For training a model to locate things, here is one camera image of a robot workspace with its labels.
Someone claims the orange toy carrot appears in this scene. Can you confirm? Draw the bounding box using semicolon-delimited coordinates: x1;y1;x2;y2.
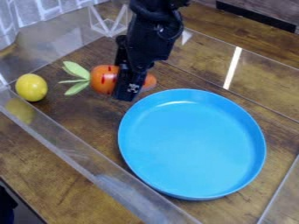
57;60;159;96

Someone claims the clear acrylic corner bracket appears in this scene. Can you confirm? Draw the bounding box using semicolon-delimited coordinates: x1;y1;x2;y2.
88;4;128;38

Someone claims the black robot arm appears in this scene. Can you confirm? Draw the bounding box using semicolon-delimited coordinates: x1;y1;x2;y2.
112;0;191;102

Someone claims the clear acrylic front barrier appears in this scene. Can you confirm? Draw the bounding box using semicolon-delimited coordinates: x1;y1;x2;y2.
0;86;202;224

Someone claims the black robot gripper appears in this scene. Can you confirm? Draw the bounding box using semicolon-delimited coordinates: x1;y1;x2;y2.
112;11;183;102

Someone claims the blue round plastic tray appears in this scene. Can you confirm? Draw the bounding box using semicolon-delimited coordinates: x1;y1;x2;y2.
117;88;267;200

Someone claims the clear acrylic back barrier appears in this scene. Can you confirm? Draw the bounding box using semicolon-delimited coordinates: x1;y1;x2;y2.
0;3;299;122

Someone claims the yellow toy lemon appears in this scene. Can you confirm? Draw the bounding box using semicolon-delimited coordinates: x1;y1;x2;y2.
15;73;48;102

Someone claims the black cable loop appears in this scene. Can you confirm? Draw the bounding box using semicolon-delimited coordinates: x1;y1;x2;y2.
128;0;185;42

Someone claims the clear acrylic barrier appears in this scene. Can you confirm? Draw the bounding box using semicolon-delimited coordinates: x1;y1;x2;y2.
0;3;299;122
0;86;202;224

